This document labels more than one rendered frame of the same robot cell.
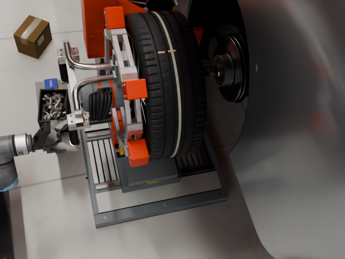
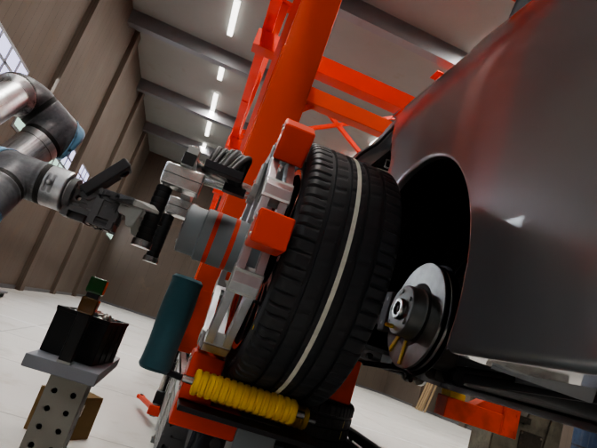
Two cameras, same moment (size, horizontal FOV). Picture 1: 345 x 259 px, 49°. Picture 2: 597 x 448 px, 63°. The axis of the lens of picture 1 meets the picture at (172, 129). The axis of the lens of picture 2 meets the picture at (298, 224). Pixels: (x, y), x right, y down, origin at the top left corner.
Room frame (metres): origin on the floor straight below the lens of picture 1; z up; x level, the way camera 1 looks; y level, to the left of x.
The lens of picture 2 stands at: (-0.20, -0.25, 0.65)
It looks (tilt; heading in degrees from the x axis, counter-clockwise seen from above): 14 degrees up; 19
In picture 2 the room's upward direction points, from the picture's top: 19 degrees clockwise
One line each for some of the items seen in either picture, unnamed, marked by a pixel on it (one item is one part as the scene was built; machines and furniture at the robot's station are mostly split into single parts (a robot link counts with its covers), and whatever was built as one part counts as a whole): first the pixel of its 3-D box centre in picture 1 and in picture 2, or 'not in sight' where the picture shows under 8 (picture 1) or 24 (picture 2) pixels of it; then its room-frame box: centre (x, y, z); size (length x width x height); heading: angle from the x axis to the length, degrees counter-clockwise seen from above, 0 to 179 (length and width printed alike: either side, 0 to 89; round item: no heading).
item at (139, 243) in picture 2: (73, 134); (153, 214); (0.71, 0.39, 0.83); 0.04 x 0.04 x 0.16
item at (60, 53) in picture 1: (68, 55); (182, 209); (1.02, 0.53, 0.93); 0.09 x 0.05 x 0.05; 119
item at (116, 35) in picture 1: (121, 91); (246, 250); (0.97, 0.27, 0.85); 0.54 x 0.07 x 0.54; 29
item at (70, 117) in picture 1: (79, 121); (182, 179); (0.72, 0.37, 0.93); 0.09 x 0.05 x 0.05; 119
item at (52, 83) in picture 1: (51, 84); not in sight; (1.14, 0.72, 0.47); 0.07 x 0.07 x 0.02; 29
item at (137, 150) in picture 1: (137, 152); (268, 232); (0.70, 0.11, 0.85); 0.09 x 0.08 x 0.07; 29
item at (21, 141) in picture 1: (23, 144); (59, 188); (0.61, 0.57, 0.81); 0.10 x 0.05 x 0.09; 29
